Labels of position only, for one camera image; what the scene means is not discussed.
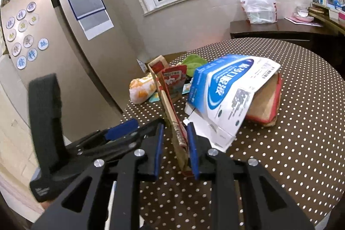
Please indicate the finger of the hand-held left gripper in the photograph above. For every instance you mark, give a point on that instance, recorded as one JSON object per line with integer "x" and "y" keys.
{"x": 126, "y": 145}
{"x": 122, "y": 129}

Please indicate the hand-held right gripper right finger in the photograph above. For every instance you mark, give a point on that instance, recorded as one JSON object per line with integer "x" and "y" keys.
{"x": 193, "y": 151}

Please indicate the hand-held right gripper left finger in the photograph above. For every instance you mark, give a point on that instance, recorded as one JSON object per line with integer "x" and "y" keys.
{"x": 158, "y": 150}

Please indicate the brown red carton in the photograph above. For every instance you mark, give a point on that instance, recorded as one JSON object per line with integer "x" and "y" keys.
{"x": 172, "y": 122}

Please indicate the yellow white snack packet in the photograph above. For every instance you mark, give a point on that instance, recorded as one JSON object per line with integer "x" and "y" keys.
{"x": 140, "y": 87}

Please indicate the small teal packet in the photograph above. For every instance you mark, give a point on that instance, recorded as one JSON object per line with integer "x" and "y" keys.
{"x": 186, "y": 88}

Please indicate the blue white cardboard box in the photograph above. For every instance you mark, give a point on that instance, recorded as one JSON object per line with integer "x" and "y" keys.
{"x": 223, "y": 90}

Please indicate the red snack box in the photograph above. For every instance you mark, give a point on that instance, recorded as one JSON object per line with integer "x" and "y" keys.
{"x": 175, "y": 81}

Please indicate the group of round fridge magnets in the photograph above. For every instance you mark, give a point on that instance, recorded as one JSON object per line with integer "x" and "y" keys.
{"x": 27, "y": 41}

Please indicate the flat brown red-edged box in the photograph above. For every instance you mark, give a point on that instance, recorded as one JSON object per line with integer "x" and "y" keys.
{"x": 265, "y": 103}

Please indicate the green plush toy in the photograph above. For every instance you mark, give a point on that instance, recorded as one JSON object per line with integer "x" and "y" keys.
{"x": 192, "y": 63}

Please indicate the brown polka dot tablecloth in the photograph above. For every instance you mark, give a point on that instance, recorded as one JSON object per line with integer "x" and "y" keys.
{"x": 283, "y": 151}

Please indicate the white-framed grey paper sheet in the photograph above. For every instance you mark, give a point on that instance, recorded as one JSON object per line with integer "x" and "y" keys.
{"x": 96, "y": 25}

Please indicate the blue-framed grey paper sheet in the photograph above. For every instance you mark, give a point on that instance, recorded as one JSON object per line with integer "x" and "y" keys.
{"x": 86, "y": 5}

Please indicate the dark wooden cabinet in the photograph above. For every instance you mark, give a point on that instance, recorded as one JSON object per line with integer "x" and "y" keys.
{"x": 283, "y": 32}

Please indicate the white plastic bag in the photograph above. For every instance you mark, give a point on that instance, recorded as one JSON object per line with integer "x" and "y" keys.
{"x": 258, "y": 6}

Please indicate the pink plate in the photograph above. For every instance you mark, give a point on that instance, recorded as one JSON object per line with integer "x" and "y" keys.
{"x": 303, "y": 19}

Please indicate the pink paper sheet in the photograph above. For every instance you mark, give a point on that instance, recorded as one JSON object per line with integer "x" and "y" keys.
{"x": 315, "y": 24}

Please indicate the glass bowl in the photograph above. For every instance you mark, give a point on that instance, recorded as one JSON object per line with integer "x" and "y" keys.
{"x": 302, "y": 11}

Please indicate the wooden desk shelf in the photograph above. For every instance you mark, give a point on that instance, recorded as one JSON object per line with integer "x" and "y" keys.
{"x": 327, "y": 19}

